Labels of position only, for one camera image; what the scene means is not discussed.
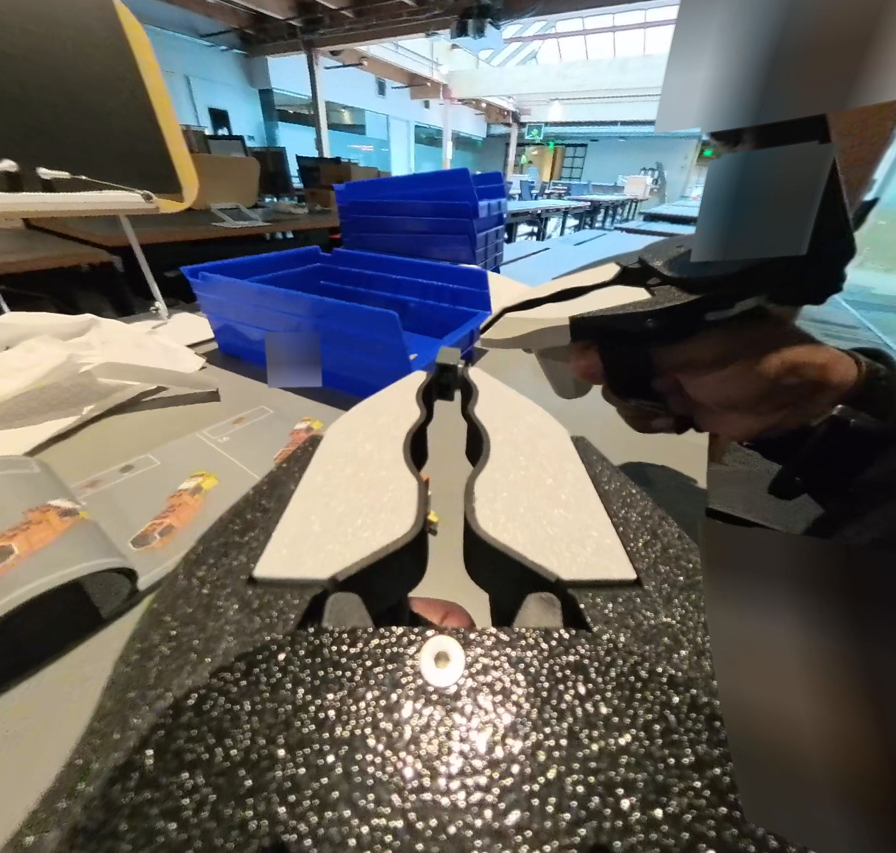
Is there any person's right hand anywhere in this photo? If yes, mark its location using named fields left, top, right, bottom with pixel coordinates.
left=568, top=310, right=865, bottom=442

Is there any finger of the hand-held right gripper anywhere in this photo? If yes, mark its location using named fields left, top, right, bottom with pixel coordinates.
left=488, top=261, right=625, bottom=323
left=479, top=279, right=658, bottom=351

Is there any crumpled white paper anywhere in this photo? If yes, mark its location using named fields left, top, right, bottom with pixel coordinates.
left=0, top=310, right=215, bottom=441

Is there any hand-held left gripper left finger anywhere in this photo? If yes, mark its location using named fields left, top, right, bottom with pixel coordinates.
left=251, top=370, right=429, bottom=598

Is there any black computer monitor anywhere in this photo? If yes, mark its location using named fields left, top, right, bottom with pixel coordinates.
left=251, top=146, right=296, bottom=197

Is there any stack of blue bins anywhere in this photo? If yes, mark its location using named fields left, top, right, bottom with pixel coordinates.
left=334, top=168, right=507, bottom=274

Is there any small dark grey toy brick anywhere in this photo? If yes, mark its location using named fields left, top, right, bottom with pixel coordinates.
left=434, top=346, right=464, bottom=403

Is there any grey cardboard sheet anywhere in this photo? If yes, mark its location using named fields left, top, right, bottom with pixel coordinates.
left=0, top=361, right=221, bottom=449

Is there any blue plastic bin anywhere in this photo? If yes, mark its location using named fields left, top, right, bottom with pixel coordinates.
left=181, top=246, right=492, bottom=401

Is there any row of background tables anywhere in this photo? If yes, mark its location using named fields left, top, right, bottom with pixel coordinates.
left=504, top=175, right=701, bottom=246

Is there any person's right forearm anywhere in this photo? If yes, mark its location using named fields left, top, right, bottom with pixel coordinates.
left=706, top=347, right=896, bottom=540

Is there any wood-edged side table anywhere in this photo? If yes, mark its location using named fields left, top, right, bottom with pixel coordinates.
left=0, top=207, right=345, bottom=276

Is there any dark panel with yellow rim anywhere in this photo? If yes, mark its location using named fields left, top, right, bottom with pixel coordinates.
left=0, top=0, right=202, bottom=214

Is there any person's left hand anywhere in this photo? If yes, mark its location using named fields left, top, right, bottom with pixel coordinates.
left=408, top=596, right=475, bottom=630

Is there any black ceiling fixture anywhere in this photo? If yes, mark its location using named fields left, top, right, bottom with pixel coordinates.
left=454, top=0, right=506, bottom=40

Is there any grey instruction booklet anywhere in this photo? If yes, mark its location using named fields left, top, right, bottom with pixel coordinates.
left=0, top=405, right=327, bottom=620

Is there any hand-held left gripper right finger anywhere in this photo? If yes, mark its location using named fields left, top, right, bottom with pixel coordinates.
left=458, top=365, right=639, bottom=588

